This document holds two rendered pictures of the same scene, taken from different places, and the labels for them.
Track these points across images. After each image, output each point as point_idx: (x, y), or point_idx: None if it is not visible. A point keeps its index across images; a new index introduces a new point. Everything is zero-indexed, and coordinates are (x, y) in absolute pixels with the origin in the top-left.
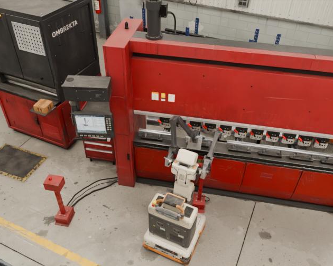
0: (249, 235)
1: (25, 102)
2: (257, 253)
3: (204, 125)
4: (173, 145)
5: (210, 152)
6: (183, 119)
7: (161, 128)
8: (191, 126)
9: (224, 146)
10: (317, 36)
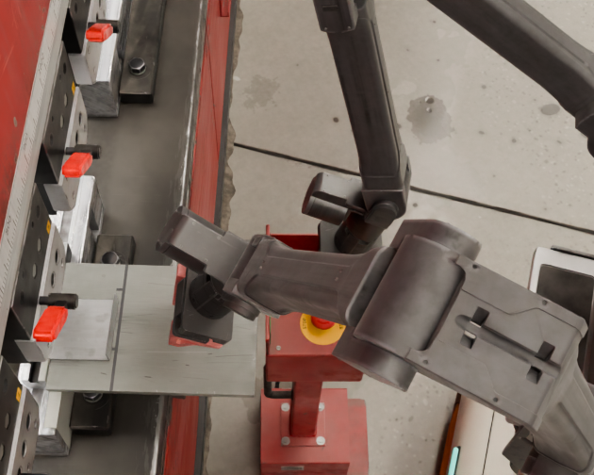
0: (445, 180)
1: None
2: (534, 154)
3: (53, 166)
4: None
5: (580, 57)
6: None
7: None
8: (64, 305)
9: (107, 129)
10: None
